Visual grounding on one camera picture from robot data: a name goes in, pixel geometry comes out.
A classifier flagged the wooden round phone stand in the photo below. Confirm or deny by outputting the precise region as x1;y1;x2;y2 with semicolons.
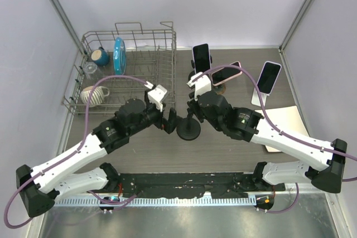
212;84;226;95

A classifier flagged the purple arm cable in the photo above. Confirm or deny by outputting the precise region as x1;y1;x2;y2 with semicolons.
6;75;153;229
192;64;357;183

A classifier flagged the white flat board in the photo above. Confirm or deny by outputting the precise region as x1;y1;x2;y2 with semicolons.
266;106;308;136

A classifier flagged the clear drinking glass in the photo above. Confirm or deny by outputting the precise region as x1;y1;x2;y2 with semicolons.
83;62;104;82

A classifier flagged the black rear phone stand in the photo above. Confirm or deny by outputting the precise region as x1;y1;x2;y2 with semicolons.
187;55;213;81

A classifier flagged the lilac case phone rear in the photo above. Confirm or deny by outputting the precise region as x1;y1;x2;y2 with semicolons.
192;43;211;74

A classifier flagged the right aluminium frame post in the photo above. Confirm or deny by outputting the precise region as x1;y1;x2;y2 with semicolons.
279;0;314;52

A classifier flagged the black front phone stand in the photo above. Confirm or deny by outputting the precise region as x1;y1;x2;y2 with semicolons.
176;108;201;141

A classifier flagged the white slotted cable duct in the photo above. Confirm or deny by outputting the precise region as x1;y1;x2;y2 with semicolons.
55;194;256;207

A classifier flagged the left aluminium frame post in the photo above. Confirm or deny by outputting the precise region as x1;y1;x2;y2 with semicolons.
49;0;87;55

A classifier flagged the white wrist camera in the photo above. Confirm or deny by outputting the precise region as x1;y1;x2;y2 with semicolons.
145;81;168;112
187;72;211;101

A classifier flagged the grey wire dish rack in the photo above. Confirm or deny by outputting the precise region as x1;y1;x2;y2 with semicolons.
62;21;176;115

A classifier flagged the lilac case phone right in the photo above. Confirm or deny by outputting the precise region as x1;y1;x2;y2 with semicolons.
257;61;282;95

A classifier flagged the pink case phone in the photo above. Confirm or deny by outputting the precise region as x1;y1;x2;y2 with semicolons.
211;67;242;86

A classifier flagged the blue plate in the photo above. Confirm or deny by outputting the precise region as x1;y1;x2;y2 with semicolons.
113;37;127;75

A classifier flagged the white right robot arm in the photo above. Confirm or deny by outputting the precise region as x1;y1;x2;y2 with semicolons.
187;91;347;193

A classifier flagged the white angled phone stand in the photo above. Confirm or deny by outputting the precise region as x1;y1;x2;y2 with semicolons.
251;89;269;106

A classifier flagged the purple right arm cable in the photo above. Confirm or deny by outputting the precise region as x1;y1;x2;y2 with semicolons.
192;64;357;183

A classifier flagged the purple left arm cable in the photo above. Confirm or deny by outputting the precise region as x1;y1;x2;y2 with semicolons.
6;75;153;229

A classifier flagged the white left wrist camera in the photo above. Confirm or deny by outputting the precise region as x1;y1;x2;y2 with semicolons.
145;81;168;112

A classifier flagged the blue ceramic mug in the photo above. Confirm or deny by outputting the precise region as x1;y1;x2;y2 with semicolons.
91;47;110;66

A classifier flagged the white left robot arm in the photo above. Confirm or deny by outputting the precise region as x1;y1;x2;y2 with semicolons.
16;99;177;218

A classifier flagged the lilac case phone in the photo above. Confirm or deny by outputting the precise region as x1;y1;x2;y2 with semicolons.
192;43;211;74
257;61;282;95

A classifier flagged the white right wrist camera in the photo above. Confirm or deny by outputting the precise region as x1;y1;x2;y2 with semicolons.
187;72;211;101

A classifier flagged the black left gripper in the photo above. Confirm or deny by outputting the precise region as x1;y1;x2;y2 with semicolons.
128;90;182;136

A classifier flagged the aluminium frame post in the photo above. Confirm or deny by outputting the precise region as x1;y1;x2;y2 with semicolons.
49;0;87;55
279;0;314;52

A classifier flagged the black phone stand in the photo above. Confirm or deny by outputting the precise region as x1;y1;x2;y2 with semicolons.
176;108;201;141
187;55;213;81

